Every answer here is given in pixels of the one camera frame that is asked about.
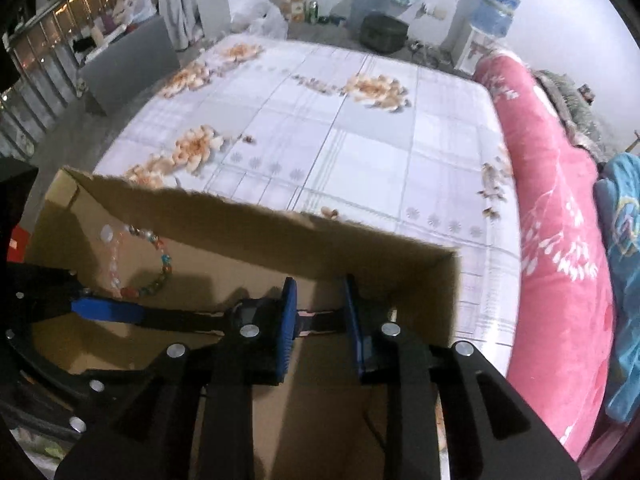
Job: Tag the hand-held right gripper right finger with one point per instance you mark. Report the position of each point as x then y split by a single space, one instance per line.
354 330

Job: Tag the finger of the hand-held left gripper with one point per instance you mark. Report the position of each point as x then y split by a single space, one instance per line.
60 375
105 310

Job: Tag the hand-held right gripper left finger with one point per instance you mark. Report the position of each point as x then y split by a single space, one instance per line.
286 330

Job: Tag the black wrist watch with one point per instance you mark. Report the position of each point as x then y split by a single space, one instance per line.
320 322

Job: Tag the brown cardboard box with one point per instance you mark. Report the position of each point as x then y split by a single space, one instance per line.
250 240

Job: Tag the red box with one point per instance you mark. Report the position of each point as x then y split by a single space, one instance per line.
17 245

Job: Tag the pink floral blanket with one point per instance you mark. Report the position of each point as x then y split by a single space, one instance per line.
550 260

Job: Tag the grey chair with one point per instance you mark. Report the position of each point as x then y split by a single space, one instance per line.
130 65

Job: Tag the metal railing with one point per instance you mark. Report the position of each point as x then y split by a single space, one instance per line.
45 55

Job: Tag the blue printed blanket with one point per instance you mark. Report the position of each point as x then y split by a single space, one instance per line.
622 310

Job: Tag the white water dispenser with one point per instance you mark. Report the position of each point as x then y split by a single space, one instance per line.
475 57

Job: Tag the dark green bag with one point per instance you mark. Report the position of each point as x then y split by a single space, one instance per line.
382 32

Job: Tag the grey fluffy blanket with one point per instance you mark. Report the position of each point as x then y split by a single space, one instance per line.
565 105

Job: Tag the white plastic bag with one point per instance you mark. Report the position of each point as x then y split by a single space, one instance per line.
260 20

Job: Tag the white curtain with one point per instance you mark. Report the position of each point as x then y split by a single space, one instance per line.
175 5

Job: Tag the green drink can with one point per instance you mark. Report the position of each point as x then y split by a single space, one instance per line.
312 12

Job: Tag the clear empty water jug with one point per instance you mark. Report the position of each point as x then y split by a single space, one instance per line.
372 5

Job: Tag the blue water dispenser bottle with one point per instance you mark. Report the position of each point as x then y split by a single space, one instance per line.
495 7

